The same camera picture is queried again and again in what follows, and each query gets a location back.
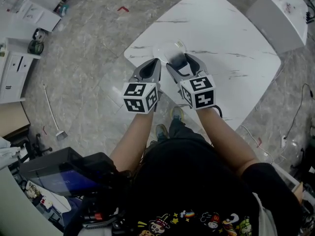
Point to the person's right forearm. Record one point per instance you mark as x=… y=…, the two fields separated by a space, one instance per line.
x=221 y=141

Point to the person's left shoe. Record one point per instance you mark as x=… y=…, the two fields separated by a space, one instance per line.
x=161 y=131

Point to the person's black trousers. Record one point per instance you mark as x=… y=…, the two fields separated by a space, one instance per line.
x=182 y=130

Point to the white cartoon figure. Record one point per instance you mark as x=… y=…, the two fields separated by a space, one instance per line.
x=33 y=190

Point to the pile of white papers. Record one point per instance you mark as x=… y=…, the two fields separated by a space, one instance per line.
x=7 y=151

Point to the black touchscreen tablet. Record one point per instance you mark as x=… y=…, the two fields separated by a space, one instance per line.
x=64 y=173

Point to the black chair base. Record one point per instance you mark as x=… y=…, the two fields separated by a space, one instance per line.
x=37 y=149

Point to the white drawer cabinet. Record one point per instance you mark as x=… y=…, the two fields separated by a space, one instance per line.
x=14 y=70

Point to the person's black printed shirt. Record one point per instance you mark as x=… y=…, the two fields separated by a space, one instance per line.
x=187 y=181

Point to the white bathtub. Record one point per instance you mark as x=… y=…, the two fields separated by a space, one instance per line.
x=280 y=16

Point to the person's right shoe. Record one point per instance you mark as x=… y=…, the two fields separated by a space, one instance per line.
x=177 y=113

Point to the red and white toy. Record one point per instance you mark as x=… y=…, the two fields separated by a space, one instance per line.
x=46 y=201

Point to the white narrow cabinet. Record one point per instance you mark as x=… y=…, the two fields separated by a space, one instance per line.
x=34 y=13

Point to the wooden desk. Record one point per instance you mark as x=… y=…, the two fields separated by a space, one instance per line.
x=12 y=119

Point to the person's shoe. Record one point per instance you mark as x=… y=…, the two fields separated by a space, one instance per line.
x=177 y=113
x=161 y=131

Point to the teal spray bottle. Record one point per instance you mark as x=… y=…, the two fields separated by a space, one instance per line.
x=64 y=8

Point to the black and green bucket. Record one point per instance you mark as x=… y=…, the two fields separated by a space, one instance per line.
x=35 y=47

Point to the person's left forearm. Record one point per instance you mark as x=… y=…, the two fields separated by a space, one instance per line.
x=134 y=141

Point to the clear glass plate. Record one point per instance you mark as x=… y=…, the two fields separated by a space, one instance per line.
x=162 y=50

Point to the white power strip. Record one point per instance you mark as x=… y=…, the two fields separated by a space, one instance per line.
x=283 y=141

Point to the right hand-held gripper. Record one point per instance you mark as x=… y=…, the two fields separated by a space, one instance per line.
x=199 y=92

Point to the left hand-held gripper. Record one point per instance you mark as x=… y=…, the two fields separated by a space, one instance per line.
x=137 y=97

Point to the black bathtub faucet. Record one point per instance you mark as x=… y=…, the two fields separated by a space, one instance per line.
x=310 y=15

